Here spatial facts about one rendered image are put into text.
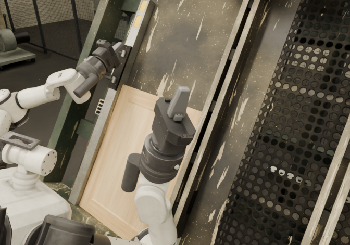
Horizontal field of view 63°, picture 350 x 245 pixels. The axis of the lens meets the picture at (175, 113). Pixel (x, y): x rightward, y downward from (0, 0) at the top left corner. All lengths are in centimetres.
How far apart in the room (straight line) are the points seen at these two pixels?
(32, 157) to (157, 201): 32
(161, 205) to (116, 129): 66
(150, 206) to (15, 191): 34
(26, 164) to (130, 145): 52
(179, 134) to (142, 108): 69
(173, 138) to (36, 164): 37
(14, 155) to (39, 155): 7
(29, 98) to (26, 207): 50
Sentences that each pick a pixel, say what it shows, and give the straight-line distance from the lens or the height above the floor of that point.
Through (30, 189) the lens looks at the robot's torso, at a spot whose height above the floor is 134.
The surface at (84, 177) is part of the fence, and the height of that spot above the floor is 101.
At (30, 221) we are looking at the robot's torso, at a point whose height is 134.
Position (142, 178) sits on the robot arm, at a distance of 64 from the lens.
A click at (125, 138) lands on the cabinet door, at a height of 118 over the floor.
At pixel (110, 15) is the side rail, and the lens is 150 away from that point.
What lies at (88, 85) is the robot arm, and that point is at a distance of 105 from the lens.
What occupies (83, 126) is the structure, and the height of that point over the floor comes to 111.
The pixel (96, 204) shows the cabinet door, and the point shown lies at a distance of 131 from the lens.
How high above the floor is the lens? 185
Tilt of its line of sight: 29 degrees down
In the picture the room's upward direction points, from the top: straight up
